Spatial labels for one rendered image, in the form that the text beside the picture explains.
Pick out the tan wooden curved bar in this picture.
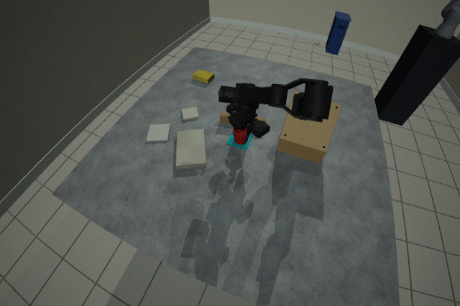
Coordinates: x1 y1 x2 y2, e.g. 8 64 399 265
220 113 267 124

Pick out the dark red cup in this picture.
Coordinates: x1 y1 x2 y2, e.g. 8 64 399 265
233 127 249 145

